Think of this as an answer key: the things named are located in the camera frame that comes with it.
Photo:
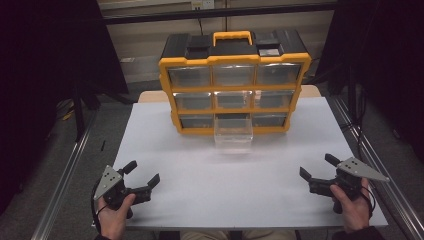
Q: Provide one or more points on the small yellow item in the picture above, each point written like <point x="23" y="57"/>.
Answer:
<point x="68" y="115"/>

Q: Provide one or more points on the person's right hand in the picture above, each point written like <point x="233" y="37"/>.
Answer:
<point x="355" y="210"/>

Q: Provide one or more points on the small black item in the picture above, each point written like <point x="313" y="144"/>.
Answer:
<point x="103" y="145"/>

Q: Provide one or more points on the black curtain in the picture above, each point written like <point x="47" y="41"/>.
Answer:
<point x="393" y="50"/>
<point x="40" y="66"/>

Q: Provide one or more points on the white wall outlet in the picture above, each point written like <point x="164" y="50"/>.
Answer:
<point x="203" y="4"/>

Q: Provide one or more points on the set of clear drawers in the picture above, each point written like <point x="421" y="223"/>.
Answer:
<point x="190" y="76"/>

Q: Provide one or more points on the clear pulled-out drawer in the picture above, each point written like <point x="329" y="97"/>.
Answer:
<point x="233" y="133"/>

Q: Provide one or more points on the person's left hand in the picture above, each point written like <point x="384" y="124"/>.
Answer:
<point x="113" y="220"/>

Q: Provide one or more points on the aluminium rail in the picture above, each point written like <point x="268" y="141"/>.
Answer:
<point x="60" y="190"/>
<point x="397" y="200"/>

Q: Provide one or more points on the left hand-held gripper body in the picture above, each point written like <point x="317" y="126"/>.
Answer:
<point x="108" y="181"/>

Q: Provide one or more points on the person's right leg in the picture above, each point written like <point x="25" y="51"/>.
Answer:
<point x="268" y="235"/>

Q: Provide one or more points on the white table mat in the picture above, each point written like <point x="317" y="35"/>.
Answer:
<point x="200" y="186"/>

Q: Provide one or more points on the yellow and black drawer organizer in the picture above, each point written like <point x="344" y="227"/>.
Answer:
<point x="186" y="46"/>

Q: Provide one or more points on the person's left leg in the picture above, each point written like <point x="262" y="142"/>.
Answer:
<point x="205" y="235"/>

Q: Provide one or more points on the person's leg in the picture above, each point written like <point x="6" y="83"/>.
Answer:
<point x="205" y="235"/>
<point x="268" y="235"/>

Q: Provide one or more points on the black horizontal bar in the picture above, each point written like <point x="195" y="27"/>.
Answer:
<point x="166" y="16"/>

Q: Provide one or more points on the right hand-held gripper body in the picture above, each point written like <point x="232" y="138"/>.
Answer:
<point x="361" y="170"/>

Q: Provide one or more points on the black metal stand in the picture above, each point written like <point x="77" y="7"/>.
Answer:
<point x="79" y="116"/>

